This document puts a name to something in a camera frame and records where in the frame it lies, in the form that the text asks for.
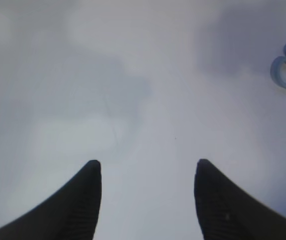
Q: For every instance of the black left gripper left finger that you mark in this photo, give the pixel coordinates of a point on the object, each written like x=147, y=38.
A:
x=71, y=213

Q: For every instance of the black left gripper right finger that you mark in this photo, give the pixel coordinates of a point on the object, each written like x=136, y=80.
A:
x=225, y=211

